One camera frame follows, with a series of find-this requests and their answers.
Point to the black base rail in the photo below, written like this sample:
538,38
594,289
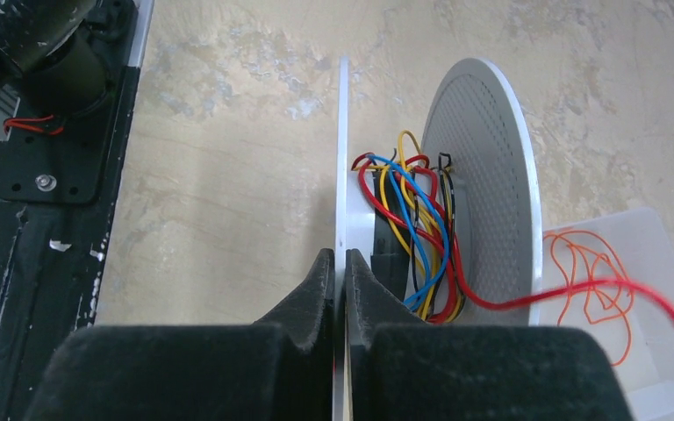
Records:
69,75

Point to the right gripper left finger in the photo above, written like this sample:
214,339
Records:
280,367

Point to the translucent plastic divided tray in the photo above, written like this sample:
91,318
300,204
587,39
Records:
636,334

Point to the grey plastic cable spool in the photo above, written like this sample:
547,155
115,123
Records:
475,118

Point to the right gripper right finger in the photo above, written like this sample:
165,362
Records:
402,368

